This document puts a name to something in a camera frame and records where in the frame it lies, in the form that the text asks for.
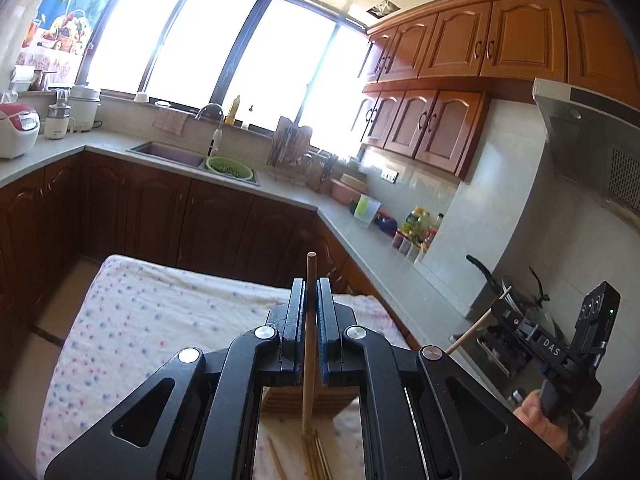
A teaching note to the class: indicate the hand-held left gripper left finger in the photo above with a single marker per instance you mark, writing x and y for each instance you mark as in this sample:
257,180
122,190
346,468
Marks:
299,325

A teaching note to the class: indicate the floral printed blanket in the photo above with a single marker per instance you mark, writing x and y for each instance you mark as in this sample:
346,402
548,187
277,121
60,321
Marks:
150,320

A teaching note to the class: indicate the yellow bottle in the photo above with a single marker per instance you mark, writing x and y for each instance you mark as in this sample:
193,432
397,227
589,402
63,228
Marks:
232,112

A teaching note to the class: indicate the wall power socket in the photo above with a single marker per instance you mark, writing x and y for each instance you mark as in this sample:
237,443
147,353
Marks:
389,176

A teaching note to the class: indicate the knife and utensil block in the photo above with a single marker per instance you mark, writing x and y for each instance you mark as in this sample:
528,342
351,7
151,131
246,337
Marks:
320,172

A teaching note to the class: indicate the purple container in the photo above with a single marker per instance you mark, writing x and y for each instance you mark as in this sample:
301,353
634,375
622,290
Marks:
387,223

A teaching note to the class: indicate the cooking oil bottle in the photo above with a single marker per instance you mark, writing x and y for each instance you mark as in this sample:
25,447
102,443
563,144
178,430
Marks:
433,230
414,222

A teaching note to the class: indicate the small white blender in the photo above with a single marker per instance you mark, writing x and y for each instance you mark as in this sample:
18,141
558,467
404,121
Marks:
57,122

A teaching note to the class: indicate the chrome kitchen faucet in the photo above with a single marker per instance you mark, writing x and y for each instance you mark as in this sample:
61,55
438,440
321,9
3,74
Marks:
216,140

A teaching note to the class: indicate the steel range hood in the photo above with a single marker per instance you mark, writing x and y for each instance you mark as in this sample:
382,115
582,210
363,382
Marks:
590,135

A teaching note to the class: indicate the pink dish cloth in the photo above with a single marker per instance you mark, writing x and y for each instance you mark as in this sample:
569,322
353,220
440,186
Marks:
170,121

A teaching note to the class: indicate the brown metal pot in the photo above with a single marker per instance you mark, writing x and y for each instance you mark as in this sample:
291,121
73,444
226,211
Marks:
42,81

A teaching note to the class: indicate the tropical fruit wall poster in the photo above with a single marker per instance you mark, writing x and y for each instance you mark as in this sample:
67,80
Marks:
75,0

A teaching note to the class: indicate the dark wooden lower cabinets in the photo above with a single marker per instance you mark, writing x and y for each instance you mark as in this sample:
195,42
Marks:
150,215

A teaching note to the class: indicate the clear bottle with dark cap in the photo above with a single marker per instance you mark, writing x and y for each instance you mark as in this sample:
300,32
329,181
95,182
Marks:
246,120

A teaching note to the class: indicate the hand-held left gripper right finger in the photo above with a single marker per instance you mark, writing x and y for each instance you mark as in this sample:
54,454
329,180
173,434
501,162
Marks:
324,330

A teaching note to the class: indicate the pink basin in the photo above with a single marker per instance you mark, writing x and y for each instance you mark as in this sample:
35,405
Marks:
347,191

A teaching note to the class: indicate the large kitchen window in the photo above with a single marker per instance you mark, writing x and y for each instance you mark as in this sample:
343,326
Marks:
210,50

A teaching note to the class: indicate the white cup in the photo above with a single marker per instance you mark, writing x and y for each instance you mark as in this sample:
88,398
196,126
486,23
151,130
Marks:
141,97

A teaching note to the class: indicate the person's right hand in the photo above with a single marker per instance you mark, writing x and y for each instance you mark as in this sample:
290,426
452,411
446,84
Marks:
535,416

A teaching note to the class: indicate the steel kitchen sink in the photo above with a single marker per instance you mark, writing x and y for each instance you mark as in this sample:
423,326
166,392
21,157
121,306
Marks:
165,154

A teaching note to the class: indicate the green colander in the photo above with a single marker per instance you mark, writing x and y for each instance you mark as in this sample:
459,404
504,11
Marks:
229,167

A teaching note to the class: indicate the dish rack with cutting boards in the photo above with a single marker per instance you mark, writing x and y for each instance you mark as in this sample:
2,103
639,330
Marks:
287,145

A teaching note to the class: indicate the spice jar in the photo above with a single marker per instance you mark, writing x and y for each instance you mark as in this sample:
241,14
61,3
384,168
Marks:
409,248
420,255
399,241

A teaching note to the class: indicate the white and red rice cooker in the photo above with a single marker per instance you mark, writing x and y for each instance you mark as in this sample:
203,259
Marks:
17,130

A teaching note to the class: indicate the white electric cooking pot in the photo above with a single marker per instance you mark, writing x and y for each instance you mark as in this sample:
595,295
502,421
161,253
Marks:
84,107

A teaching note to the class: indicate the clear pitcher with green lid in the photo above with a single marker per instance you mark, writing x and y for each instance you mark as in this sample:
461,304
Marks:
366,210

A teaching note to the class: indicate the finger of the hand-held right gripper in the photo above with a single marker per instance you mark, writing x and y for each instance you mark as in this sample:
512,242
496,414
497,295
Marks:
512,317

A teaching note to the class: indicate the wooden chopstick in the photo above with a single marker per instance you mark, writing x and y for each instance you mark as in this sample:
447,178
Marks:
310,310
470,332
322,460
314,460
276,455

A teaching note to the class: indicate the wooden upper cabinets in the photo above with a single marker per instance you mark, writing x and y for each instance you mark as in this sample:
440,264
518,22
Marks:
455,40

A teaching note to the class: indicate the wooden utensil holder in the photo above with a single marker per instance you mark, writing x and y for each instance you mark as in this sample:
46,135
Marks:
280,401

